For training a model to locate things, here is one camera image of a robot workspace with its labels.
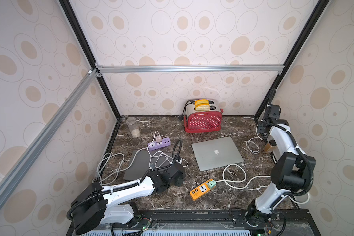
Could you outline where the silver apple laptop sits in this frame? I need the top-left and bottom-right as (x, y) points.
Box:
(192, 137), (244, 171)

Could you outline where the orange power strip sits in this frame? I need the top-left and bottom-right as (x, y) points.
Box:
(189, 181), (210, 201)

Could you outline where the purple power strip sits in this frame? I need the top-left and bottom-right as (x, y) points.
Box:
(148, 137), (171, 151)

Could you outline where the black toaster power cord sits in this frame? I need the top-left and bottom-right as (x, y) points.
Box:
(178, 100), (194, 121)

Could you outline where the green charger adapter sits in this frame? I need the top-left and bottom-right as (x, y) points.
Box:
(207, 180), (216, 189)

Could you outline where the silver aluminium rail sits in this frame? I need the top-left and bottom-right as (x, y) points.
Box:
(0, 68), (98, 210)
(98, 64), (285, 73)

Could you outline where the thin white charger cable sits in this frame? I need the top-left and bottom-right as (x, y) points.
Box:
(244, 123), (267, 155)

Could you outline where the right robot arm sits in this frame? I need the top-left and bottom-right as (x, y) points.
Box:
(245, 104), (316, 226)

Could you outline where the silver aluminium rail left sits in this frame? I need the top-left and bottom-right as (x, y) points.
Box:
(0, 68), (98, 210)

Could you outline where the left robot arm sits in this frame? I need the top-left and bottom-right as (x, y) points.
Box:
(66, 162), (186, 235)

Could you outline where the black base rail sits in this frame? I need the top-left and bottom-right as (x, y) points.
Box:
(66, 208), (322, 236)

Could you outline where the pale bread slice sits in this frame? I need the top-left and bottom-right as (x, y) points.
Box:
(195, 104), (210, 111)

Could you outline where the dark grey laptop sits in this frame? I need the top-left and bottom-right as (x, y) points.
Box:
(123, 149), (172, 181)

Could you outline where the small amber bottle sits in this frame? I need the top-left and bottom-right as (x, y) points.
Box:
(263, 140), (277, 153)

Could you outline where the pink charger adapter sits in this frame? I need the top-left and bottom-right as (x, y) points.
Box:
(155, 135), (162, 143)

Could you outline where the red polka dot toaster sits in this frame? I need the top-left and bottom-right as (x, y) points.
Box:
(179, 99), (223, 133)

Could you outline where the silver aluminium rail back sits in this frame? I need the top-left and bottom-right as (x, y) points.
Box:
(98, 64), (285, 73)

